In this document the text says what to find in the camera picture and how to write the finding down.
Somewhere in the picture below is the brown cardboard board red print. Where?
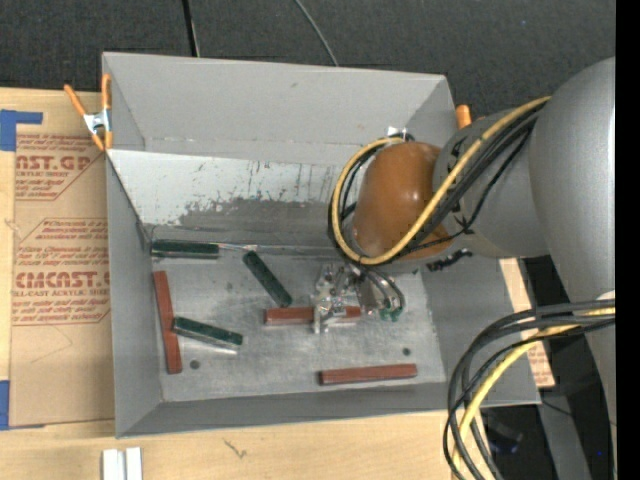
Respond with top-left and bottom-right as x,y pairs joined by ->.
0,86 -> 557,429

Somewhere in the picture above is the dark green flat block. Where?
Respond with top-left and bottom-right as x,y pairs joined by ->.
150,239 -> 222,260
171,316 -> 245,348
241,249 -> 294,309

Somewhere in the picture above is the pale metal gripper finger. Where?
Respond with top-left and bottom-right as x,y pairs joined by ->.
311,278 -> 333,311
312,312 -> 353,335

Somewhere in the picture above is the red-brown block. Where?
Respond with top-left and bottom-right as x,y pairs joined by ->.
318,362 -> 419,387
263,305 -> 363,327
152,270 -> 185,376

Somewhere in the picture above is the grey metal bin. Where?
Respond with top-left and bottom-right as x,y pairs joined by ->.
101,51 -> 544,439

